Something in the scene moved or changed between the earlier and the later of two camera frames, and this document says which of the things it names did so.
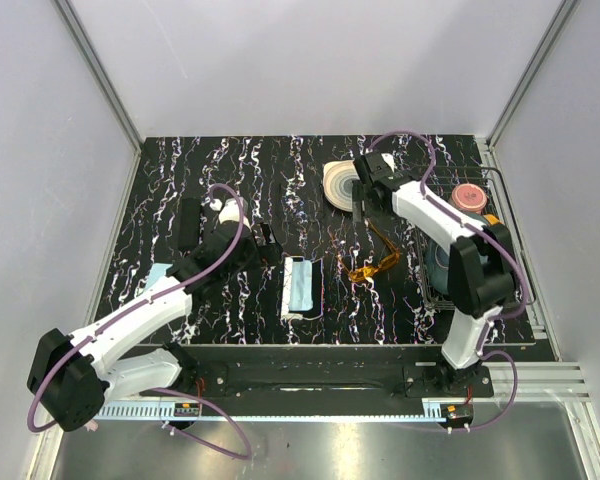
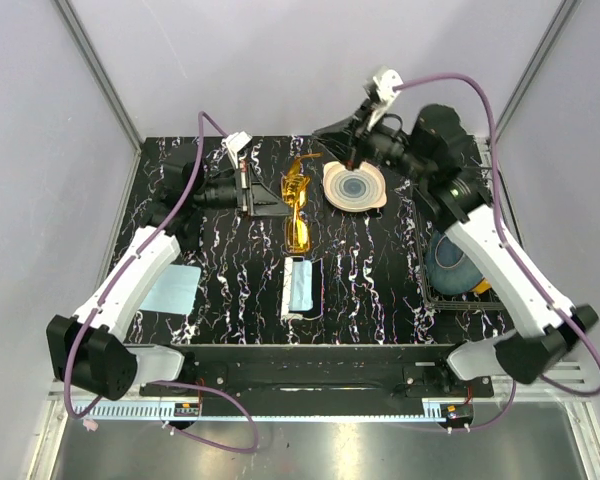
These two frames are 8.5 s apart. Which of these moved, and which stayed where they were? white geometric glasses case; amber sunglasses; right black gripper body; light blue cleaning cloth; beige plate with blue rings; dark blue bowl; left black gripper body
Moved: right black gripper body; amber sunglasses; left black gripper body
Stayed: dark blue bowl; light blue cleaning cloth; white geometric glasses case; beige plate with blue rings
